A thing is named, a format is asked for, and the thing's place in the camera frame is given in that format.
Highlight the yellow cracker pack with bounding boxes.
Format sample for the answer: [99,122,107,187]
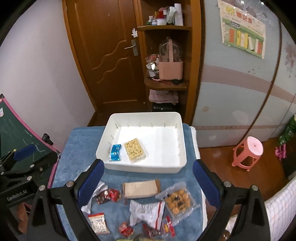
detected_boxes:
[123,138,148,163]

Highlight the green chalkboard pink frame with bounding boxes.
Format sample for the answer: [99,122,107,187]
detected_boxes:
[1,94,62,188]

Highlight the toiletries on top shelf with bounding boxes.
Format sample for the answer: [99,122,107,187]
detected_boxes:
[146,3,184,26]

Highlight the pink basket with handle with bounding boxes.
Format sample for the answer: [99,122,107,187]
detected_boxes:
[158,37,184,80]

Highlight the small white peanut packet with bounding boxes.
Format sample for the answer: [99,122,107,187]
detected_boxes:
[88,213,110,235]

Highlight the wall poster chart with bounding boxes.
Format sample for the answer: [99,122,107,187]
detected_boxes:
[218,1,266,59]

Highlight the small red candy packet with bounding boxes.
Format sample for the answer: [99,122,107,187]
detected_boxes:
[118,222,134,237]

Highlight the pink plastic stool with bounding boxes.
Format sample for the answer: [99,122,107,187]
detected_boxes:
[231,136,263,171]

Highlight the white plastic storage bin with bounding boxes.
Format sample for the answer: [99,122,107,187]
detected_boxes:
[96,112,187,173]

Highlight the silver door handle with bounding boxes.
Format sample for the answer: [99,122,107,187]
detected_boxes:
[124,40,138,56]

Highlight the white checkered bedding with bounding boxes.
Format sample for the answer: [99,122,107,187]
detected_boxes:
[264,177,296,240]

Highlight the folded pink cloth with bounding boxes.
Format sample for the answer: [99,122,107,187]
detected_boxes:
[149,90,179,104]

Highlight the green bag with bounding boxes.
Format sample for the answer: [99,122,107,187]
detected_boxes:
[278,114,296,146]

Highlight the blue small snack packet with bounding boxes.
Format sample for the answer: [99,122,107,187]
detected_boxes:
[110,144,121,161]

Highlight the beige wafer pack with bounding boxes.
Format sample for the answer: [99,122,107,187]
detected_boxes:
[122,179,161,199]

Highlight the wooden corner shelf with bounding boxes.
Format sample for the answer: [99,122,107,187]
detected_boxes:
[134,1,205,125]

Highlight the dark red candy packet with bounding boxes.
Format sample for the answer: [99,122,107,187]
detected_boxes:
[96,188,121,205]

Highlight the brown wooden door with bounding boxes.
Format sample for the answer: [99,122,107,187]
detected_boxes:
[62,0,149,126]

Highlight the red stick snack packet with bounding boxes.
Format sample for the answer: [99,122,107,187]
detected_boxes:
[162,215,176,237]

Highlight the white red snack bag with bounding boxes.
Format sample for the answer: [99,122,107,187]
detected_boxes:
[129,200,165,230]

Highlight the clear bag bread pastry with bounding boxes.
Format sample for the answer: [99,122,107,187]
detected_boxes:
[76,165,109,215]

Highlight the clear pack orange cookies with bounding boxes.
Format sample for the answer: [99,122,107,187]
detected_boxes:
[155,181,200,220]

